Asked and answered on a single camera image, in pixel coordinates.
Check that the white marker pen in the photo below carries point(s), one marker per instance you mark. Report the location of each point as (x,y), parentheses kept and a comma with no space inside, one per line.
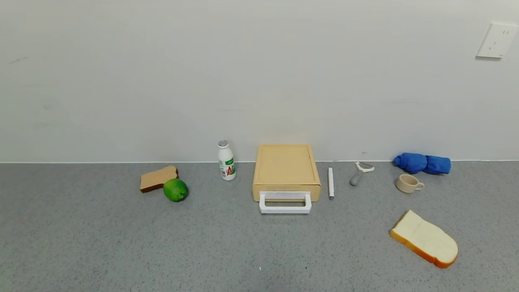
(331,182)

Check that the white bread slice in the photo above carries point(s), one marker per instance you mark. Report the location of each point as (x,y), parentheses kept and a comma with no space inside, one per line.
(425,239)

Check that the green lime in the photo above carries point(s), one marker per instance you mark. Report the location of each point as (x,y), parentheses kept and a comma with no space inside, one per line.
(175,190)

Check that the beige cup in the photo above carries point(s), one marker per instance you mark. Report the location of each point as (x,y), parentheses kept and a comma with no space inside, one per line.
(407,183)

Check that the white milk drink bottle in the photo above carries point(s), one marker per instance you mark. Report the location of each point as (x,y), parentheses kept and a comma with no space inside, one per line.
(227,164)

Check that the yellow drawer cabinet housing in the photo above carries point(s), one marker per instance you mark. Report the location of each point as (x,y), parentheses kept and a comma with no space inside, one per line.
(286,166)

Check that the white wall socket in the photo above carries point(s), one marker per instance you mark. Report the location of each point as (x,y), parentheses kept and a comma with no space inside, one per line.
(496,40)

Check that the brown bread slice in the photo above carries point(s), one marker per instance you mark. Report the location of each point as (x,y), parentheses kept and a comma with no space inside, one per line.
(155,178)

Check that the rolled blue cloth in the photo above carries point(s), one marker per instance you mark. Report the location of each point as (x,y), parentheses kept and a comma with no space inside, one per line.
(421,163)

